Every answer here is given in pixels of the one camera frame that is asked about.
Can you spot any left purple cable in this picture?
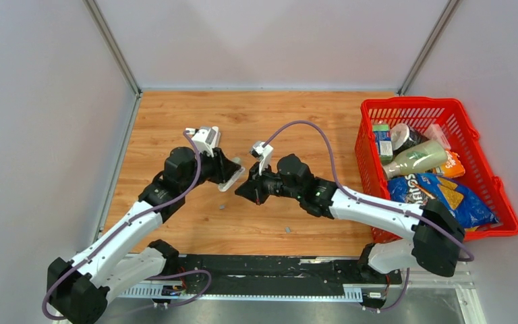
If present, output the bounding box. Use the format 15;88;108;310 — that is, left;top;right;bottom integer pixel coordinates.
41;130;202;321

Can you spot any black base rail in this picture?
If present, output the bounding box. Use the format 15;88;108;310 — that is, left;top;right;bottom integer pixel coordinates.
162;254;403;300

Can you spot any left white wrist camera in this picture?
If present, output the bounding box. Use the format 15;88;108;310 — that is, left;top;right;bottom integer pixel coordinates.
185;126;221;157

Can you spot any blue Doritos chip bag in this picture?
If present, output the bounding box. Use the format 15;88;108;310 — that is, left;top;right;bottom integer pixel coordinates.
387;173;499;231

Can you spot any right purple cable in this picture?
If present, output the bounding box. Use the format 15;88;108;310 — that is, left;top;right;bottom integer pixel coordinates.
262;120;476;263

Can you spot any purple cable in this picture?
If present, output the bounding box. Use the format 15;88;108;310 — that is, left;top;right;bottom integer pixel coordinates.
262;120;476;263
41;130;202;321

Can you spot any white stapler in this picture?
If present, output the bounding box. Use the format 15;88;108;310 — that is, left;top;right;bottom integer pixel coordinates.
218;157;246;192

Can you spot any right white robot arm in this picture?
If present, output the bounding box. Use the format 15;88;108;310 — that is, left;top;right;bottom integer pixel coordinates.
235;154;465;283

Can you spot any black white round can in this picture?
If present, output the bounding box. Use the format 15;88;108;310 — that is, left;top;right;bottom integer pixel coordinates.
391;123;428;155

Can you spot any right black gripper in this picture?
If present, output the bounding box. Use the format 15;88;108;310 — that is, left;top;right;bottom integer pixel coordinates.
235;161;302;206

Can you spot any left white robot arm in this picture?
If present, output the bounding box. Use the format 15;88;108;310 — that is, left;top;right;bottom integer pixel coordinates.
42;146;245;323

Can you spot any white wrapped packet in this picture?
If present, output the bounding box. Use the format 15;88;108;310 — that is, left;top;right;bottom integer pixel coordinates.
424;124;451;150

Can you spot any pale green bottle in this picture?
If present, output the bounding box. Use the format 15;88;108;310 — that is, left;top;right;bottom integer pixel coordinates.
382;140;447;180

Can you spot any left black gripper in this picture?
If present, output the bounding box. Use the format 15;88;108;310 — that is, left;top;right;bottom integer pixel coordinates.
181;144;241;194

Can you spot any red plastic basket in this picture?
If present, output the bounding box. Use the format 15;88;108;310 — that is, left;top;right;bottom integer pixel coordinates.
355;97;518;241

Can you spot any orange snack bag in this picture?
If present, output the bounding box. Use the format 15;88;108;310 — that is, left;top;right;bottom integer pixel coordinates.
430;150;465;178

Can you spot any green blue carton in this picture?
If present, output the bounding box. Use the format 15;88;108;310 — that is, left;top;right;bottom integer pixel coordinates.
372;123;393;165

